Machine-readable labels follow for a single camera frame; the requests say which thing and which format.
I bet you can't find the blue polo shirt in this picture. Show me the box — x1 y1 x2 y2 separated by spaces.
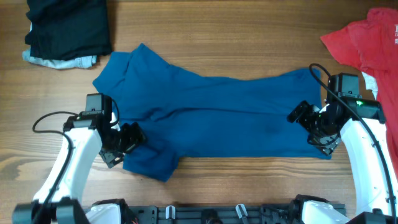
93 45 323 182

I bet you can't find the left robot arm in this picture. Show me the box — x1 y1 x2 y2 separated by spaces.
12 93 146 223

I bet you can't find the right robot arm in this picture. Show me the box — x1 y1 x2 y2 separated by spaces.
287 73 397 223

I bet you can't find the light grey folded garment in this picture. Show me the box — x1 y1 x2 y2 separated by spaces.
22 22 101 70

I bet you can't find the red t-shirt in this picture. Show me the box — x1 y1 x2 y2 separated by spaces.
320 7 397 171

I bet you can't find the black folded garment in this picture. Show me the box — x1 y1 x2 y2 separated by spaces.
25 0 112 60

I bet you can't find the left black cable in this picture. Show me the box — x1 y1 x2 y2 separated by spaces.
32 111 121 224

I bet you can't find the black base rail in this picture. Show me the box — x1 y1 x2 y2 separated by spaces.
70 203 348 224

